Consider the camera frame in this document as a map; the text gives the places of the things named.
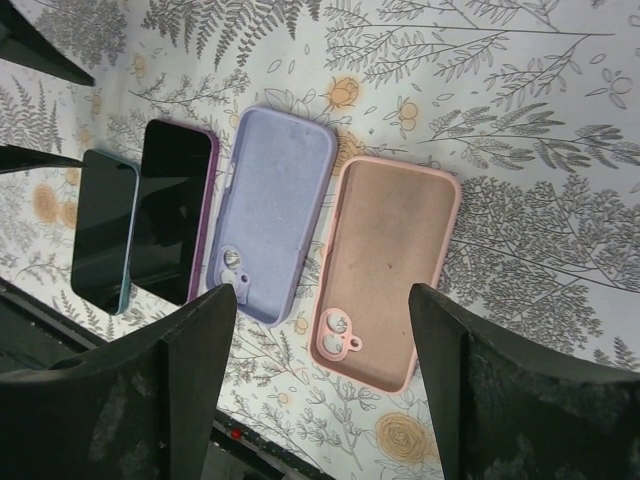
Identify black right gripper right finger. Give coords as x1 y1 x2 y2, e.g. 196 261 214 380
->
409 284 639 479

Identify lilac phone case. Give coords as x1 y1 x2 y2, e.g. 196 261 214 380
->
206 106 337 327

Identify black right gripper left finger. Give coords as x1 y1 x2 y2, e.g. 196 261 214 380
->
1 286 236 479

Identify black phone teal edge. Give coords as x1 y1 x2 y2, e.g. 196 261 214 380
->
71 150 139 315

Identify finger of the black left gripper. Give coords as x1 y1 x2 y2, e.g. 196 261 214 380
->
0 145 84 174
1 0 95 86

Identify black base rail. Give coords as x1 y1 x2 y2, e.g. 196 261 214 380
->
1 282 321 479

